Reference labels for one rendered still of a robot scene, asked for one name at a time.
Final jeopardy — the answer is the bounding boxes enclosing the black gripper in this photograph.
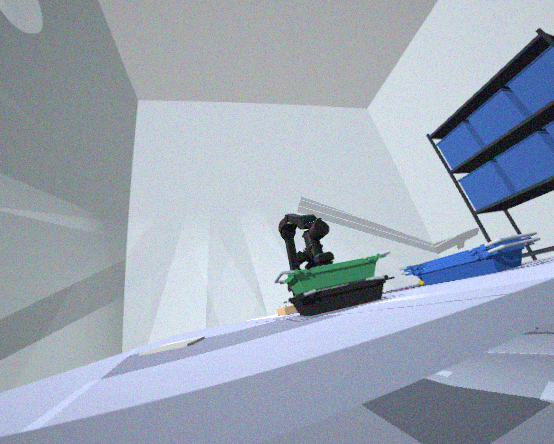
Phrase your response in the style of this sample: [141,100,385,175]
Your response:
[305,242,335,270]

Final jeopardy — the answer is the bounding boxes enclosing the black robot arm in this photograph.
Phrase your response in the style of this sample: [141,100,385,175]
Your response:
[278,213,330,271]

